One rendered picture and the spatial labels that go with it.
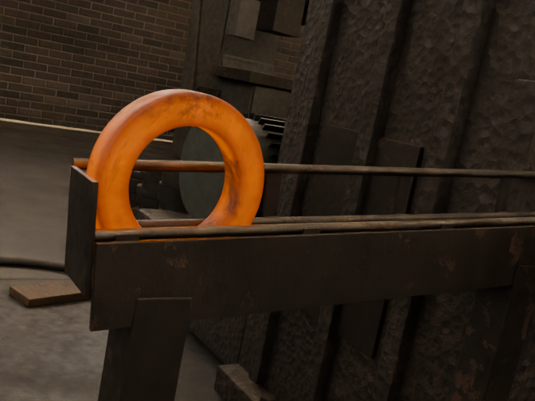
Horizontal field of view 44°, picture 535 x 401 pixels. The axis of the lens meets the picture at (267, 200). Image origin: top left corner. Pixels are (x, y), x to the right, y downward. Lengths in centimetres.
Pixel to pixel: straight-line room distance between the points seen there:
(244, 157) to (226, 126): 4
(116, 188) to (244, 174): 14
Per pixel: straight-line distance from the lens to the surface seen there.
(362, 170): 85
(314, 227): 72
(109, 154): 61
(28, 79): 680
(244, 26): 522
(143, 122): 62
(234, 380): 167
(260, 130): 212
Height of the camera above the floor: 78
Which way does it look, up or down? 10 degrees down
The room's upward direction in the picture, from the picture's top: 11 degrees clockwise
